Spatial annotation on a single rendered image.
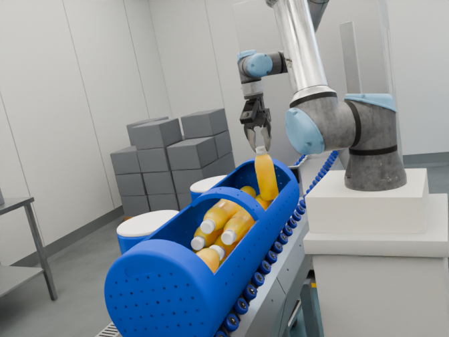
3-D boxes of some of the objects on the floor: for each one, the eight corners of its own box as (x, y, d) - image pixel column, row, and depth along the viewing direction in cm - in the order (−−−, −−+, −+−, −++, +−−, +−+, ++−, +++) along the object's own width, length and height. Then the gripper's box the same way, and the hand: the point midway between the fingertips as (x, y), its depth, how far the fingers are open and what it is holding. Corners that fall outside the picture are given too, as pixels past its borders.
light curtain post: (391, 344, 237) (353, 21, 202) (391, 351, 232) (352, 20, 196) (379, 343, 240) (340, 23, 204) (379, 350, 234) (338, 23, 199)
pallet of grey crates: (242, 202, 539) (225, 107, 514) (213, 228, 470) (191, 119, 445) (163, 205, 595) (143, 120, 570) (126, 228, 526) (103, 132, 501)
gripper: (272, 90, 161) (281, 146, 165) (243, 95, 165) (252, 149, 170) (265, 93, 153) (274, 152, 158) (235, 97, 158) (245, 154, 162)
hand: (260, 148), depth 161 cm, fingers closed on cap, 4 cm apart
